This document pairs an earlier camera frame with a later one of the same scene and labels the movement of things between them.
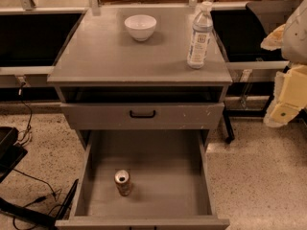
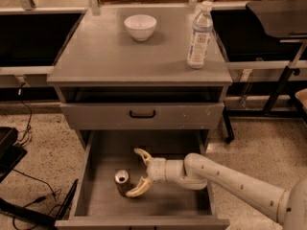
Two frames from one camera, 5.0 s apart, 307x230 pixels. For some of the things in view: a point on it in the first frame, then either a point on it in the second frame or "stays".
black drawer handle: x=142 y=116 stays
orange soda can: x=122 y=181 stays
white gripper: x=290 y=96 -> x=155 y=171
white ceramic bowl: x=140 y=27 stays
